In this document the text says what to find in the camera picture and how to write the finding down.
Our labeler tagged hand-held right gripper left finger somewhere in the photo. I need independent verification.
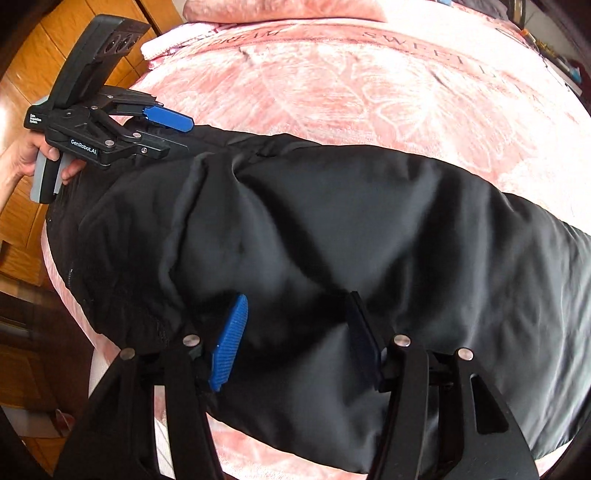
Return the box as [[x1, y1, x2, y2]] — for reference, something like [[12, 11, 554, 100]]
[[55, 293, 250, 480]]

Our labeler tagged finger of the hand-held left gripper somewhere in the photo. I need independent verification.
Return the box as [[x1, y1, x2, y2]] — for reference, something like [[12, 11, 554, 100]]
[[98, 87, 195, 134], [91, 112, 191, 167]]

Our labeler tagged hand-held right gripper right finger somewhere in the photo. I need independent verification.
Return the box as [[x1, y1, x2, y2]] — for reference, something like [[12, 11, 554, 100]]
[[344, 291, 541, 480]]

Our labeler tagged black jacket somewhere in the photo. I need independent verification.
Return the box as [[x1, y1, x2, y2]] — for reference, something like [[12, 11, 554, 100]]
[[46, 124, 591, 480]]

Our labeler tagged person's left hand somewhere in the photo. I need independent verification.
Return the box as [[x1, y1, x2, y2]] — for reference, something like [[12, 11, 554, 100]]
[[0, 133, 88, 188]]

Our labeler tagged pink checked towel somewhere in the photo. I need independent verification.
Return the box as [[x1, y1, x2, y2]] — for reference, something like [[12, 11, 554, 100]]
[[140, 31, 197, 73]]

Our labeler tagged folded pink quilt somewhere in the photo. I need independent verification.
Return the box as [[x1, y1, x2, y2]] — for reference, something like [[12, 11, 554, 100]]
[[182, 0, 389, 25]]

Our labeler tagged wooden wardrobe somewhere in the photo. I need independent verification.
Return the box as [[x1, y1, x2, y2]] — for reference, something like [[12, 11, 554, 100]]
[[0, 0, 186, 462]]

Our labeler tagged pink printed blanket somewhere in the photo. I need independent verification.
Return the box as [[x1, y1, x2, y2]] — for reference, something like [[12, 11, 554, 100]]
[[41, 0, 591, 480]]

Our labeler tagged dark nightstand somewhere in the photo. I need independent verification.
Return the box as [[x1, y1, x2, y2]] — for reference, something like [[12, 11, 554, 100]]
[[545, 44, 585, 97]]

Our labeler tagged brown bed frame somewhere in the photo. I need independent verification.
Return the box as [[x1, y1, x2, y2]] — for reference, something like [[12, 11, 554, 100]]
[[0, 277, 95, 416]]

